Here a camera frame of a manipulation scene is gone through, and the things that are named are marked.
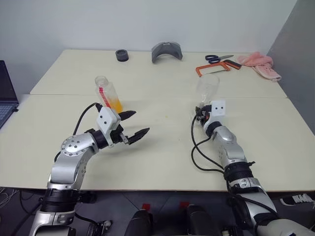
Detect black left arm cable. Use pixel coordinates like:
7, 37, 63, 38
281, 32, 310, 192
73, 102, 103, 136

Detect grey partition panel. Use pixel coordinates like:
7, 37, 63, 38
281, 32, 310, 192
265, 0, 315, 137

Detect grey curved visor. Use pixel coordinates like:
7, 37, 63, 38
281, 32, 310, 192
151, 41, 183, 64

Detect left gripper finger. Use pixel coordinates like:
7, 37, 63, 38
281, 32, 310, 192
119, 110, 137, 121
127, 127, 150, 146

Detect dark rounded shape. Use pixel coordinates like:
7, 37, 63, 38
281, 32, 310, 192
124, 209, 153, 236
186, 205, 217, 236

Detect black white sneaker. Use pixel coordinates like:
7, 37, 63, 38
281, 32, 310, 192
280, 193, 315, 206

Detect pink cloth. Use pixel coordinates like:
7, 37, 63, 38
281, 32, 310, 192
237, 51, 283, 83

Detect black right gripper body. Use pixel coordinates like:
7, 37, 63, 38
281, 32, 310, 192
195, 105, 213, 124

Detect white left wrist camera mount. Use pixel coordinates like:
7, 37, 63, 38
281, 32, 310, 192
96, 107, 122, 148

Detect white floor cables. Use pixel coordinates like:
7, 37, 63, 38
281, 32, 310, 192
0, 188, 18, 209

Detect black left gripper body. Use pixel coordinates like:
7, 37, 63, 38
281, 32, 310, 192
108, 124, 131, 146

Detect dark laptop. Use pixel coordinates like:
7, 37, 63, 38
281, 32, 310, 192
0, 60, 20, 130

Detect bottle with orange liquid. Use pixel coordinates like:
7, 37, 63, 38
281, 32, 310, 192
94, 75, 124, 114

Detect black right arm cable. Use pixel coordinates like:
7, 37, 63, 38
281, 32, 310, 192
190, 112, 256, 177

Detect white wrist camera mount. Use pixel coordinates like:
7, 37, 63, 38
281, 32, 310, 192
96, 107, 122, 148
204, 99, 227, 127

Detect clear plastic bottle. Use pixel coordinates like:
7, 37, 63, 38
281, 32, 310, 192
195, 75, 221, 109

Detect blue handled scissors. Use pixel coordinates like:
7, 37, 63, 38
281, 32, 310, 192
205, 54, 234, 64

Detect orange hacksaw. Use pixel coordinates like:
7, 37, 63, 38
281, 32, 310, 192
195, 59, 242, 77

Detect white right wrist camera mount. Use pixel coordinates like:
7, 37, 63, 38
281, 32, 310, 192
204, 99, 227, 127

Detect black round ring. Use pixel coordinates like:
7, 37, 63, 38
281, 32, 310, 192
115, 49, 129, 62

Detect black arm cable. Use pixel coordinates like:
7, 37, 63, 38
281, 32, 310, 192
190, 112, 256, 177
73, 102, 103, 136

